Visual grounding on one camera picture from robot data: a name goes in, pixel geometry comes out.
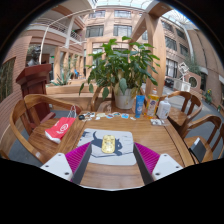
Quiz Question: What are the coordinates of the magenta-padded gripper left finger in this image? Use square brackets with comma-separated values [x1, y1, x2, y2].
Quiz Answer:
[39, 141, 93, 185]

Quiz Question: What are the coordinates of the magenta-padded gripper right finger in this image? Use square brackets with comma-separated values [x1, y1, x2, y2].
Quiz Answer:
[133, 142, 184, 186]

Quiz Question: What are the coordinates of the yellow translucent computer mouse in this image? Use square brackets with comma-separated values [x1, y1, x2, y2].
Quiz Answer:
[101, 134, 116, 154]

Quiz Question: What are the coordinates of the grey cat-print mouse pad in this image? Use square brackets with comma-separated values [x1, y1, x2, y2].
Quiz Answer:
[76, 128, 138, 167]

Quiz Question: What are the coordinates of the black notebook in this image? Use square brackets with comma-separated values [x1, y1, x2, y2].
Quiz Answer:
[189, 137, 207, 164]

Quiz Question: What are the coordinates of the small white packet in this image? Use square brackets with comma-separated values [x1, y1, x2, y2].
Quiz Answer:
[149, 118, 166, 127]

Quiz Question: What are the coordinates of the wooden armchair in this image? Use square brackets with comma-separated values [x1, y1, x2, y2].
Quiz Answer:
[90, 86, 115, 113]
[181, 114, 224, 162]
[158, 90, 203, 130]
[9, 93, 83, 164]

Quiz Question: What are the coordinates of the white pump bottle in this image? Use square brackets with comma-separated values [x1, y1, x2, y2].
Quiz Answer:
[156, 96, 172, 120]

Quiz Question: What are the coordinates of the yellow liquid bottle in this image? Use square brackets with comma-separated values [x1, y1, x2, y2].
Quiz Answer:
[145, 87, 160, 120]

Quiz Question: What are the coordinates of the blue squeeze tube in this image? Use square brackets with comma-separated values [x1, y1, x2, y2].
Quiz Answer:
[134, 94, 146, 119]

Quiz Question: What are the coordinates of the yellow flowering potted plant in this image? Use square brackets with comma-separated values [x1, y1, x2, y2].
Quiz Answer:
[203, 88, 214, 104]

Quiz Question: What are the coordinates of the dark red wooden lectern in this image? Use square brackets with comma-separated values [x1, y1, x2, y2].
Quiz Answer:
[15, 63, 53, 128]

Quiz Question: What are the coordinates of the spiky green agave plant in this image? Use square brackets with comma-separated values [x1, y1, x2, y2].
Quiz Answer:
[51, 68, 73, 87]

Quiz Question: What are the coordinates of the white metal sculpture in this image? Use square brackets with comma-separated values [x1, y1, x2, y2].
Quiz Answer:
[177, 62, 190, 81]

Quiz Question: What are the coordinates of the leafy green potted plant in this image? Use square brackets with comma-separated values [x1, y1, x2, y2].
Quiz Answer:
[78, 35, 161, 110]

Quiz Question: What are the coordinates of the dark bust statue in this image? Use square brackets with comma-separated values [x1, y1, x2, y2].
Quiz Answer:
[26, 45, 43, 67]

